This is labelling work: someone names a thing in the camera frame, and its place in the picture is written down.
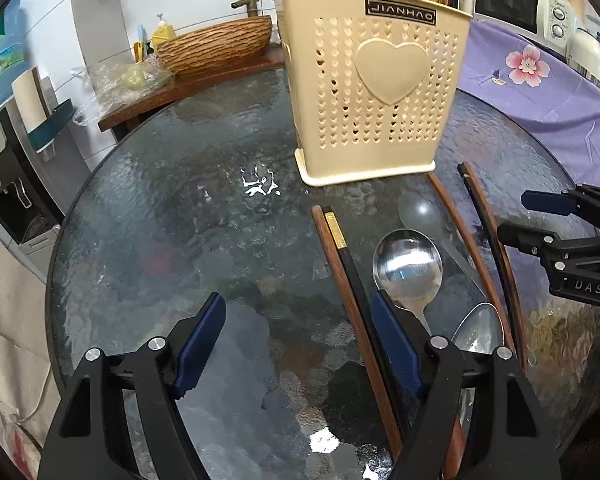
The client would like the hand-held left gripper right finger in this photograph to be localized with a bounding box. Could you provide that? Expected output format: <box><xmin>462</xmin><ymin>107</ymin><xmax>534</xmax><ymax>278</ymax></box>
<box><xmin>370</xmin><ymin>290</ymin><xmax>563</xmax><ymax>480</ymax></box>

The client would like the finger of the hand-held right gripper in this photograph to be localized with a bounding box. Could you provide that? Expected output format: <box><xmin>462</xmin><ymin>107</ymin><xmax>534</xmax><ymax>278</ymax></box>
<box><xmin>521</xmin><ymin>184</ymin><xmax>600</xmax><ymax>234</ymax></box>
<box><xmin>496</xmin><ymin>222</ymin><xmax>600</xmax><ymax>274</ymax></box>

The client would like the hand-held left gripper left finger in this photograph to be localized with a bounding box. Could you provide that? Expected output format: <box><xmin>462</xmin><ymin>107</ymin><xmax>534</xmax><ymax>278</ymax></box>
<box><xmin>39</xmin><ymin>291</ymin><xmax>227</xmax><ymax>480</ymax></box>

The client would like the brown wooden chopstick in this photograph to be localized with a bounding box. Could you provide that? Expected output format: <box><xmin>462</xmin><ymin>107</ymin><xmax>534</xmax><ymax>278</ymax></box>
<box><xmin>311</xmin><ymin>205</ymin><xmax>403</xmax><ymax>461</ymax></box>
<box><xmin>465</xmin><ymin>161</ymin><xmax>530</xmax><ymax>368</ymax></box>
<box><xmin>426</xmin><ymin>172</ymin><xmax>501</xmax><ymax>311</ymax></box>

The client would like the round steel spoon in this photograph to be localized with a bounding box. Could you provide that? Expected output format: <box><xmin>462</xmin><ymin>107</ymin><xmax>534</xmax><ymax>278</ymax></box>
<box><xmin>372</xmin><ymin>229</ymin><xmax>443</xmax><ymax>336</ymax></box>

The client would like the pointed steel spoon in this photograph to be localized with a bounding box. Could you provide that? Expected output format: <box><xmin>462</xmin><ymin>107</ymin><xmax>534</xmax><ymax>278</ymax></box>
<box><xmin>451</xmin><ymin>302</ymin><xmax>505</xmax><ymax>356</ymax></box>

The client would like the black chopstick with gold tip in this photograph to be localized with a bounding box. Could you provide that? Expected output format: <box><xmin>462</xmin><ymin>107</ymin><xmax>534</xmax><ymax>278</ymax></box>
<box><xmin>323</xmin><ymin>211</ymin><xmax>415</xmax><ymax>441</ymax></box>

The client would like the clear plastic spoon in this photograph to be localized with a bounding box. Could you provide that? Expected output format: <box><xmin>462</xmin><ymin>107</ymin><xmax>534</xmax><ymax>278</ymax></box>
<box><xmin>397</xmin><ymin>189</ymin><xmax>486</xmax><ymax>301</ymax></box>

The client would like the cream perforated utensil holder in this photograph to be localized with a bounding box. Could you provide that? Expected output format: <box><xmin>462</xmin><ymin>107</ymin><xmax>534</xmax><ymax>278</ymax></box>
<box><xmin>271</xmin><ymin>0</ymin><xmax>473</xmax><ymax>187</ymax></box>

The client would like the purple floral cloth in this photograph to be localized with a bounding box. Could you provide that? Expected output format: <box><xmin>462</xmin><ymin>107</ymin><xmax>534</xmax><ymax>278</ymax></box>
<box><xmin>452</xmin><ymin>17</ymin><xmax>600</xmax><ymax>201</ymax></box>

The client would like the white kettle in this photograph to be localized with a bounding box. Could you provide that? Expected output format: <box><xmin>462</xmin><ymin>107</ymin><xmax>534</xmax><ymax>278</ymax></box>
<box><xmin>567</xmin><ymin>22</ymin><xmax>600</xmax><ymax>79</ymax></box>

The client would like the beige cloth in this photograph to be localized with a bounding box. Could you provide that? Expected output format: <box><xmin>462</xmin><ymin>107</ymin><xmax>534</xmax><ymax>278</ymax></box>
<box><xmin>0</xmin><ymin>220</ymin><xmax>62</xmax><ymax>461</ymax></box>

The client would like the white microwave oven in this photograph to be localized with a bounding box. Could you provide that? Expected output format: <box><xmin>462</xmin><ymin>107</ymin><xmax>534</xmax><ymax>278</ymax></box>
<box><xmin>474</xmin><ymin>0</ymin><xmax>578</xmax><ymax>45</ymax></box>

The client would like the grey water dispenser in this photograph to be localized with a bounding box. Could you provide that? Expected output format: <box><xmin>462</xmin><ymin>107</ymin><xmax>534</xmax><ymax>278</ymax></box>
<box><xmin>0</xmin><ymin>107</ymin><xmax>64</xmax><ymax>261</ymax></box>

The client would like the wooden counter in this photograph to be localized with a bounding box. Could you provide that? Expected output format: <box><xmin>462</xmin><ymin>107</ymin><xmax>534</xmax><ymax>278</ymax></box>
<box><xmin>98</xmin><ymin>52</ymin><xmax>287</xmax><ymax>133</ymax></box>

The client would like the clear plastic bag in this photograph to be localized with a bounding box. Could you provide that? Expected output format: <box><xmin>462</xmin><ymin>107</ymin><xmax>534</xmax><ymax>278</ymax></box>
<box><xmin>72</xmin><ymin>57</ymin><xmax>175</xmax><ymax>126</ymax></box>

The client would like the woven brown basin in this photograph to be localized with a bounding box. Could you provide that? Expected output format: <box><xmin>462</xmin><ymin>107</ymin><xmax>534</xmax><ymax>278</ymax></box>
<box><xmin>156</xmin><ymin>15</ymin><xmax>273</xmax><ymax>77</ymax></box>

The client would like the white cutting board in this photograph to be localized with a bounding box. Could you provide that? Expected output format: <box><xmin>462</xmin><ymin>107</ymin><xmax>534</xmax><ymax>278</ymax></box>
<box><xmin>11</xmin><ymin>67</ymin><xmax>49</xmax><ymax>127</ymax></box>

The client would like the yellow soap bottle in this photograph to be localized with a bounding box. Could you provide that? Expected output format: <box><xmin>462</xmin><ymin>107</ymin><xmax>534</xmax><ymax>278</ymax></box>
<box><xmin>151</xmin><ymin>12</ymin><xmax>177</xmax><ymax>48</ymax></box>

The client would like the blue water jug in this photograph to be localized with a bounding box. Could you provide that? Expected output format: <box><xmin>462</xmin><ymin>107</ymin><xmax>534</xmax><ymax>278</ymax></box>
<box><xmin>0</xmin><ymin>0</ymin><xmax>29</xmax><ymax>126</ymax></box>

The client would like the teal wall rack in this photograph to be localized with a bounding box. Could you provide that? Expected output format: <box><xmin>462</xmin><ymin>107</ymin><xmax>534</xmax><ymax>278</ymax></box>
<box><xmin>27</xmin><ymin>100</ymin><xmax>76</xmax><ymax>162</ymax></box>

